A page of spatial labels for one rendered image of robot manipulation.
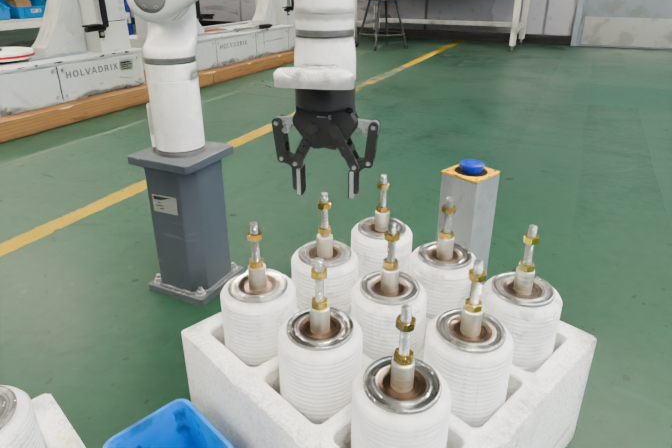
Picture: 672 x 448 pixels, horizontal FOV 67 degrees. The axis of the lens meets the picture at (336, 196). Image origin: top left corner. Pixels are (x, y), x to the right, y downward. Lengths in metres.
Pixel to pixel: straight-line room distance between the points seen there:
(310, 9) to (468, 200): 0.42
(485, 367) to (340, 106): 0.33
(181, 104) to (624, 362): 0.90
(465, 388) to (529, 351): 0.13
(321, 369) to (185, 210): 0.54
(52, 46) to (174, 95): 1.92
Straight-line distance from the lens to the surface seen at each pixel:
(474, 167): 0.86
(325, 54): 0.60
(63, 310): 1.18
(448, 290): 0.72
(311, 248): 0.74
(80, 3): 2.97
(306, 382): 0.58
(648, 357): 1.09
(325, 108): 0.61
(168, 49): 0.97
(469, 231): 0.88
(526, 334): 0.67
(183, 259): 1.07
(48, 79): 2.65
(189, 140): 1.00
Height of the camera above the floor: 0.61
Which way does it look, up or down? 23 degrees down
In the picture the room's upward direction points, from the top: straight up
